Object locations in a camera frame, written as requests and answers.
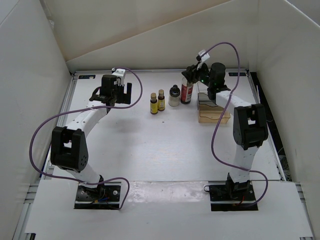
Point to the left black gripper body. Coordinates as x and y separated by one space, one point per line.
119 99

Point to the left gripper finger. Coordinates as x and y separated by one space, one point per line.
129 89
121 90

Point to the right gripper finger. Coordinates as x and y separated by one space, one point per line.
188 74
193 68

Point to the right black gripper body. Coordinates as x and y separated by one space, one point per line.
203 76

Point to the tall red label sauce bottle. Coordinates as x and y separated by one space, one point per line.
186 91

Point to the white powder jar black lid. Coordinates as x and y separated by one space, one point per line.
174 96

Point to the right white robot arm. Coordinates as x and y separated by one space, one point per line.
249 120

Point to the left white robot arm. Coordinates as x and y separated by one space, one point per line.
69 149

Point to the tiered plastic condiment rack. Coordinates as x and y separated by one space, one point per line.
208 112

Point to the left small yellow label bottle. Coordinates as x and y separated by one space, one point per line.
153 103

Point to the small yellow label bottle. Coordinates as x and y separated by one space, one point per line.
161 100
153 103

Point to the right small yellow label bottle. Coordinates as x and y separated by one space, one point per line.
161 100

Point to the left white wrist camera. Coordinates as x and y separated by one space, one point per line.
119 72

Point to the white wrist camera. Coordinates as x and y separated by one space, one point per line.
119 72
202 57

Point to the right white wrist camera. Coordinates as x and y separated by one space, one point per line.
202 57

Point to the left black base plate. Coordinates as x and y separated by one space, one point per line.
104 197

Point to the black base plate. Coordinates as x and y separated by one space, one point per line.
221 201
104 197

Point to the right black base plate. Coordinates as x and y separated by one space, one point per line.
221 201

